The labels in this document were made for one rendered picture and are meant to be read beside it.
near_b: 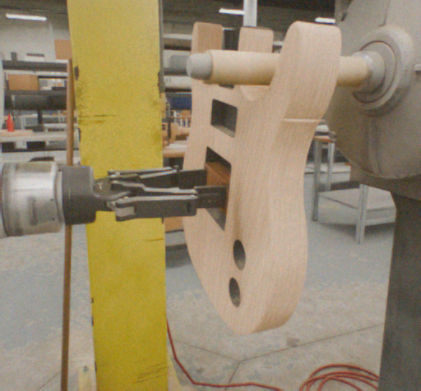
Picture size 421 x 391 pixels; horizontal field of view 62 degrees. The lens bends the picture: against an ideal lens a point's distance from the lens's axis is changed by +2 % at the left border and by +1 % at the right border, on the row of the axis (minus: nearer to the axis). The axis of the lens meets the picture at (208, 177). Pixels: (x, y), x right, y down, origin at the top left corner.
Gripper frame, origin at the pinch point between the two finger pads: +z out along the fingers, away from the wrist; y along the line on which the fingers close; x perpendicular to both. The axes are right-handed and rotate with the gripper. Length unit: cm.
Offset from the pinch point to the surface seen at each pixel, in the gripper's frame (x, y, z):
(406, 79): 16.5, 15.8, 14.9
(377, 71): 17.2, 13.5, 13.1
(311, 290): -122, -119, 121
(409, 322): -21.9, 11.2, 31.9
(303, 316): -120, -96, 99
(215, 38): 21.1, -12.4, 3.7
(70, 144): -11, -81, -21
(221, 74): 16.1, 12.8, -4.8
